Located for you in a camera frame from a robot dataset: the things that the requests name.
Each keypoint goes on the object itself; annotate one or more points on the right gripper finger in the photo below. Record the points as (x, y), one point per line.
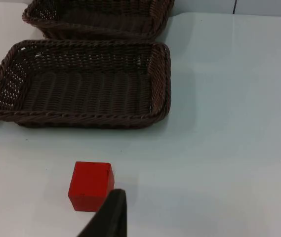
(113, 217)

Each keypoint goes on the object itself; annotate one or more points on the red cube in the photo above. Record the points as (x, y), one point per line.
(88, 182)

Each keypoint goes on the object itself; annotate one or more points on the dark brown wicker basket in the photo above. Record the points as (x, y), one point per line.
(98, 27)
(91, 93)

